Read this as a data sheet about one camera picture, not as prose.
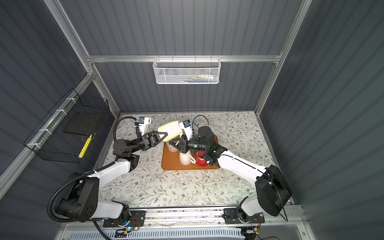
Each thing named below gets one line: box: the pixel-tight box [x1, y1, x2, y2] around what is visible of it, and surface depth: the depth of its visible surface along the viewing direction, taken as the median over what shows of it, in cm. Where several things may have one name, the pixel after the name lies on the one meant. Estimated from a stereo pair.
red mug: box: [196, 151, 208, 168], surface depth 90 cm
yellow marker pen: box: [78, 134, 93, 158], surface depth 70 cm
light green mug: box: [157, 120, 183, 142], surface depth 69 cm
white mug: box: [179, 150, 196, 166], surface depth 91 cm
